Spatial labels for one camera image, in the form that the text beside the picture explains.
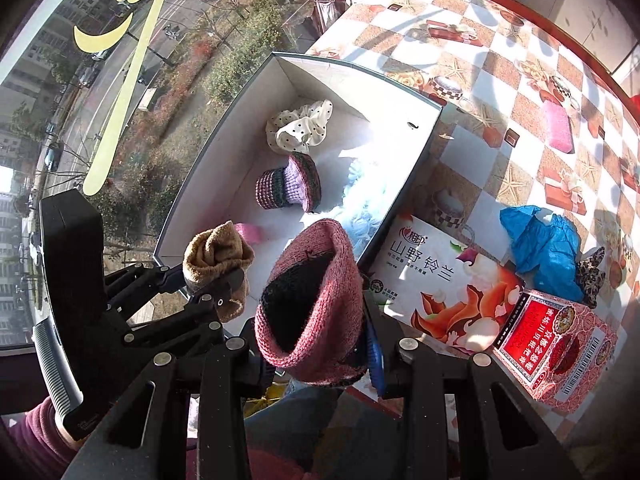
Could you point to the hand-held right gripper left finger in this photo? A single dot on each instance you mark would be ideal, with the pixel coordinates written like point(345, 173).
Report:
point(225, 385)

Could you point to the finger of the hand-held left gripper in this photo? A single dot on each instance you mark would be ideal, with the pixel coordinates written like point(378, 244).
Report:
point(200, 306)
point(150, 274)

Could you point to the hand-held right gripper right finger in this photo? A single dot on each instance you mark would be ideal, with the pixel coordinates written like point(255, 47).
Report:
point(375, 360)

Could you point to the tan sock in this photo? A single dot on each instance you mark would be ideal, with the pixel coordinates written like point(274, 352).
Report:
point(215, 252)

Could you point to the pink knit hat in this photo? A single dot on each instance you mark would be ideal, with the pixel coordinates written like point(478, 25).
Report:
point(305, 305)

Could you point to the purple knit hat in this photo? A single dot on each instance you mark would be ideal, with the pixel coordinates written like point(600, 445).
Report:
point(290, 185)

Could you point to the light blue fluffy cloth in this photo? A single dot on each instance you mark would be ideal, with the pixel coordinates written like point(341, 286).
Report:
point(365, 200)

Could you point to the white cardboard box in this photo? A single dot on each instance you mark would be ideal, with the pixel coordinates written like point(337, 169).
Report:
point(240, 125)

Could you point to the white polka dot scrunchie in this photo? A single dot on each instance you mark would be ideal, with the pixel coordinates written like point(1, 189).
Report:
point(297, 127)

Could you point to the person's left forearm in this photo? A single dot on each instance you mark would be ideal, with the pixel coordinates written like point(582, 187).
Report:
point(30, 440)

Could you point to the person's legs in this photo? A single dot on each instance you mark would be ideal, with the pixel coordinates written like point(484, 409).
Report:
point(310, 430)

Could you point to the floral tissue pack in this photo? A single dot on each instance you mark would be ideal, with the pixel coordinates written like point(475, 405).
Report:
point(445, 290)

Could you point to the red patterned carton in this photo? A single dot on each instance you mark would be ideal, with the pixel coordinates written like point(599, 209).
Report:
point(555, 350)

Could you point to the yellow window decals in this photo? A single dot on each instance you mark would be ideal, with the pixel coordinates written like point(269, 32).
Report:
point(125, 80)

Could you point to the blue crinkled cloth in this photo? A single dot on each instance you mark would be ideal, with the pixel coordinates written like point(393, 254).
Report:
point(542, 250)

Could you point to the leopard print cloth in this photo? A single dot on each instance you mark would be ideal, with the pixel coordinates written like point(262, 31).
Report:
point(592, 272)

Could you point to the large pink sponge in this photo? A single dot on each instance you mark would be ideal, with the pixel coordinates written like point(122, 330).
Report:
point(557, 125)

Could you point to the checkered tablecloth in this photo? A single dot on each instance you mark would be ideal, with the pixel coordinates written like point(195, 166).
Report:
point(500, 85)

